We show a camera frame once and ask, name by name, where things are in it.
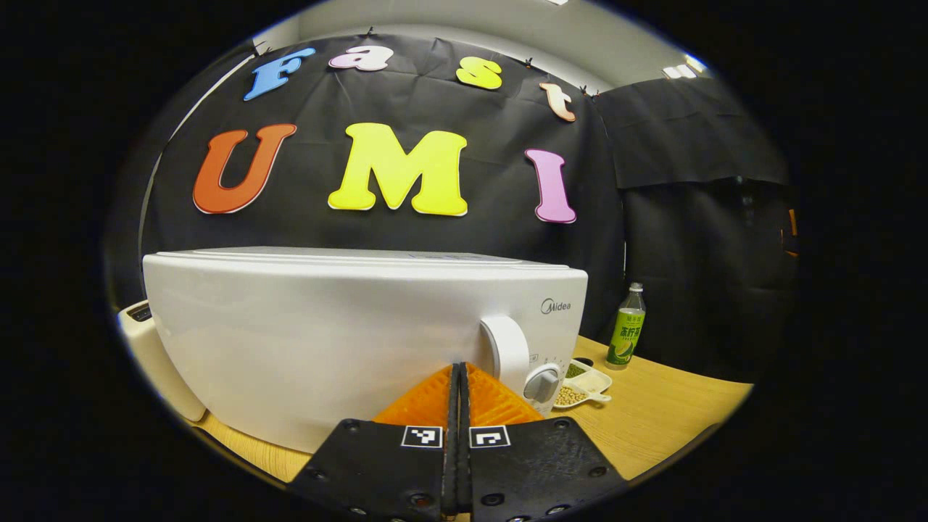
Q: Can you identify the small ceiling light panel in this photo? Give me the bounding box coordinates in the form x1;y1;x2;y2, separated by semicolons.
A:
663;54;708;80

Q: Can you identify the white microwave oven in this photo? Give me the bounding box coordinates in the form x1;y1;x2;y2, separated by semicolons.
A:
143;246;589;454

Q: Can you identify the black backdrop cloth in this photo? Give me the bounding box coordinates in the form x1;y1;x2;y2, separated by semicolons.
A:
105;33;798;385

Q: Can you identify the green drink bottle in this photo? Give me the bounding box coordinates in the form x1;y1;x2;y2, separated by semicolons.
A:
606;283;647;368

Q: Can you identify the white toaster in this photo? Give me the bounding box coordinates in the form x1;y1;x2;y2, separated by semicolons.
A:
116;301;207;423

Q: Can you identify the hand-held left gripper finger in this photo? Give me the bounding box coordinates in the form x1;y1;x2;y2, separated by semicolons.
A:
459;361;629;522
289;362;460;522

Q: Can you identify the white divided dish with beans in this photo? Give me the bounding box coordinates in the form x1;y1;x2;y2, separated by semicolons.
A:
552;360;613;409

